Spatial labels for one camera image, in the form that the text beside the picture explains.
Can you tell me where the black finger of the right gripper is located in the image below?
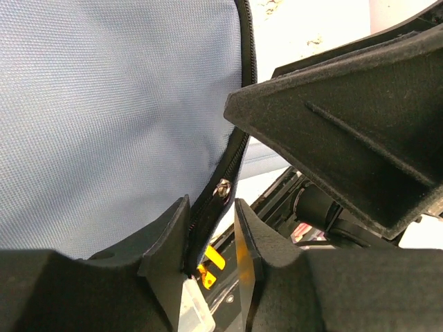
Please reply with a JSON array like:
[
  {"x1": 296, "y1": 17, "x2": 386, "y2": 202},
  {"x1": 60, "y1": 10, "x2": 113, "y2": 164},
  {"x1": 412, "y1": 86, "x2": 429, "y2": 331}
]
[{"x1": 224, "y1": 26, "x2": 442, "y2": 239}]

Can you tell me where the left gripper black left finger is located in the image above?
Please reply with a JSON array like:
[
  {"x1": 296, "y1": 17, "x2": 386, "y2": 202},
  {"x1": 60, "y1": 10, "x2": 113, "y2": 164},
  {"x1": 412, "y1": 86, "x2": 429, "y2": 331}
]
[{"x1": 1, "y1": 197, "x2": 190, "y2": 331}]

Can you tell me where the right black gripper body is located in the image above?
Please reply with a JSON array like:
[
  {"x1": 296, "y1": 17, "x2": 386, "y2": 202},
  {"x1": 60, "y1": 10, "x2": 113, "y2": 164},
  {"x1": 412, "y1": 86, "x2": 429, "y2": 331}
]
[{"x1": 248, "y1": 167, "x2": 443, "y2": 250}]

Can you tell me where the clear plastic screw box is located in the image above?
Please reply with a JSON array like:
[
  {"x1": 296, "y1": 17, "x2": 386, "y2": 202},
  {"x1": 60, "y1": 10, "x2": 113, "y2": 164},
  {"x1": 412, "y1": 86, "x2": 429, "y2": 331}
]
[{"x1": 178, "y1": 279, "x2": 216, "y2": 332}]

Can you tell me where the blue student backpack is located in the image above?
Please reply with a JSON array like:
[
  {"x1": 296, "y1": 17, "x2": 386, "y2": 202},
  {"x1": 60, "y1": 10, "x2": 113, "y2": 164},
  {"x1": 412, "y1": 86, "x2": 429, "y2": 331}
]
[{"x1": 0, "y1": 0, "x2": 291, "y2": 277}]

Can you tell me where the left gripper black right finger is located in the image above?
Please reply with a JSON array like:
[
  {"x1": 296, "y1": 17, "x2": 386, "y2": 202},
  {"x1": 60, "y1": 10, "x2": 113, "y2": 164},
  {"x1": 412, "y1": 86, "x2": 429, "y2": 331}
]
[{"x1": 235, "y1": 199, "x2": 442, "y2": 331}]

